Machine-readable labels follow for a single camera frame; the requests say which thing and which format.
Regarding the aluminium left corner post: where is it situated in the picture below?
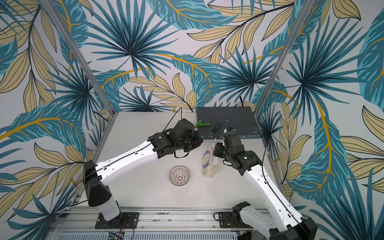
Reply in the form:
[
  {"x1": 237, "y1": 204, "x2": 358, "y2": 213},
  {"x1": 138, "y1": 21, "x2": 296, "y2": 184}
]
[{"x1": 40, "y1": 0, "x2": 115, "y2": 116}]

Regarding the green T-handle tool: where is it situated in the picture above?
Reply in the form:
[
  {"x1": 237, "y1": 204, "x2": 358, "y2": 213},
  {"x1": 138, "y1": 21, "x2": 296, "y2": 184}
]
[{"x1": 196, "y1": 120, "x2": 211, "y2": 129}]

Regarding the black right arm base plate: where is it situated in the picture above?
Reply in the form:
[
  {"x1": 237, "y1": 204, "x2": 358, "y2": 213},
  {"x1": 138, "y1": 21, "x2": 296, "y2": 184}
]
[{"x1": 213, "y1": 212, "x2": 239, "y2": 229}]

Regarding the aluminium corner post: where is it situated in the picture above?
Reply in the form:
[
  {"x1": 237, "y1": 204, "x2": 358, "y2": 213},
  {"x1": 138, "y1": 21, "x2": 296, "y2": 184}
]
[
  {"x1": 254, "y1": 0, "x2": 315, "y2": 119},
  {"x1": 40, "y1": 0, "x2": 115, "y2": 116}
]

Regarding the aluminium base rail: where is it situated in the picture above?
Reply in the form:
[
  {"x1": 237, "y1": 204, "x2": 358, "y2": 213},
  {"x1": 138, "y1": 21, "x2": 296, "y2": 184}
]
[{"x1": 44, "y1": 206, "x2": 304, "y2": 240}]

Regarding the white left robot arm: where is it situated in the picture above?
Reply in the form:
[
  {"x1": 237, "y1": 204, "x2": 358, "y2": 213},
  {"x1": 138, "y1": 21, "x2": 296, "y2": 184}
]
[{"x1": 83, "y1": 119, "x2": 203, "y2": 229}]

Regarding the patterned breakfast bowl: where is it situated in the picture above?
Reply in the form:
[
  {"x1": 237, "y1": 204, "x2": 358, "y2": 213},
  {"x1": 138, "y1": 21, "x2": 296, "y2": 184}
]
[{"x1": 169, "y1": 166, "x2": 190, "y2": 187}]

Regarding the grey blue network switch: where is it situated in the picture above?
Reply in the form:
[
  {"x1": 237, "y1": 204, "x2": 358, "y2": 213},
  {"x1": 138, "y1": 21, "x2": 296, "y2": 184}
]
[{"x1": 196, "y1": 107, "x2": 261, "y2": 139}]

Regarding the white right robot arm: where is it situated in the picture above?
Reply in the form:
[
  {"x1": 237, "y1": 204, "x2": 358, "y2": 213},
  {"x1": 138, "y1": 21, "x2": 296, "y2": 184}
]
[{"x1": 214, "y1": 130, "x2": 318, "y2": 240}]

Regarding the white purple oats bag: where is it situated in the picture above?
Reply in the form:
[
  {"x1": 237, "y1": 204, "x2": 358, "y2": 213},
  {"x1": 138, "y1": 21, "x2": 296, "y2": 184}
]
[{"x1": 202, "y1": 139, "x2": 219, "y2": 178}]

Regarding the aluminium right corner post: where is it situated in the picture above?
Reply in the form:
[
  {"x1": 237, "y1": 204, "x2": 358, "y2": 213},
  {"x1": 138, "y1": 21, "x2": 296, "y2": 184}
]
[{"x1": 254, "y1": 0, "x2": 315, "y2": 119}]

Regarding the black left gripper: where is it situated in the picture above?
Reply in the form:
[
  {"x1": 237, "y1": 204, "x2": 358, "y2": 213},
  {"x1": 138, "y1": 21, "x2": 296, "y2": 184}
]
[{"x1": 177, "y1": 129, "x2": 205, "y2": 152}]

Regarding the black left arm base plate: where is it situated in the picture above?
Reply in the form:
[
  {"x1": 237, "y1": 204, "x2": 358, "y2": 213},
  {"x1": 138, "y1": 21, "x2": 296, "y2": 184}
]
[{"x1": 95, "y1": 212, "x2": 140, "y2": 230}]

